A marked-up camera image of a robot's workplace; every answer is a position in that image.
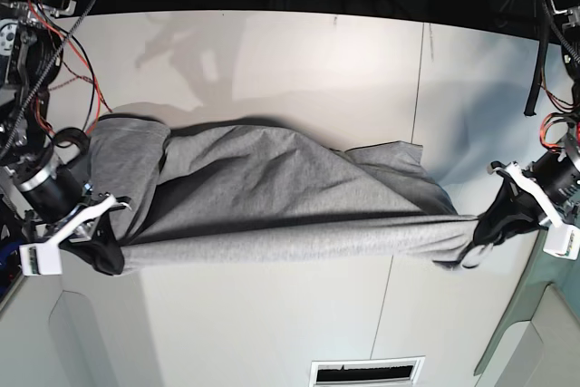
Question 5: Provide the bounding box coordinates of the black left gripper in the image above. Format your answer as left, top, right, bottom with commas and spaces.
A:
471, 132, 579, 247

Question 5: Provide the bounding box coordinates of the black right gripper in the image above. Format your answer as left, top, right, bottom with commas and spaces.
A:
4, 128, 125, 276

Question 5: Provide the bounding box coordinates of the grey t-shirt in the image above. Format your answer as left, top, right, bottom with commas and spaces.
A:
89, 115, 493, 272

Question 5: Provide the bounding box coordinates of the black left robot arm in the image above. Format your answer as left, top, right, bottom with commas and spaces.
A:
473, 0, 579, 260

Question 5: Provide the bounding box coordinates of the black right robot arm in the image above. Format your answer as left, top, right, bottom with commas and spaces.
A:
1, 0, 129, 276

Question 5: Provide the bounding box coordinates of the white floor vent grille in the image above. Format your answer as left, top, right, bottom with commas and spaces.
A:
309, 356, 425, 387

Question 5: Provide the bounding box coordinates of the black round floor object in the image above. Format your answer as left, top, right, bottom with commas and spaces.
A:
427, 0, 491, 28

